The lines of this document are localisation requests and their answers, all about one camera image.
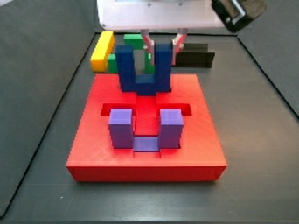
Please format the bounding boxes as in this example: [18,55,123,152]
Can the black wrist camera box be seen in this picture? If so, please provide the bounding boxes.
[211,0,267,33]

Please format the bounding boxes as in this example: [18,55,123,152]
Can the yellow long rectangular block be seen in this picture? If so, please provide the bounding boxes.
[90,31,115,72]

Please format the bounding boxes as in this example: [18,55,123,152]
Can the purple U-shaped block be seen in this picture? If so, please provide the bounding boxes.
[109,108,183,152]

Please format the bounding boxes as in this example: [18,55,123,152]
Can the blue U-shaped block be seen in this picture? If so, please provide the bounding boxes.
[115,43,174,97]

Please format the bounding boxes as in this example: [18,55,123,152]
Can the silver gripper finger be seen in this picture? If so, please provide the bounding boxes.
[141,29,155,63]
[173,28,189,64]

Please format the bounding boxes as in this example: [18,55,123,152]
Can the red slotted base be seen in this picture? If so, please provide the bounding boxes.
[67,74,227,182]

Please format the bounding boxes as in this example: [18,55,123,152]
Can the green arch-shaped block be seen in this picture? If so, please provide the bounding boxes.
[107,33,155,74]

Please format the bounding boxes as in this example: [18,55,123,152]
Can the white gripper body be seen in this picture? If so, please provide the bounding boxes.
[98,0,223,31]

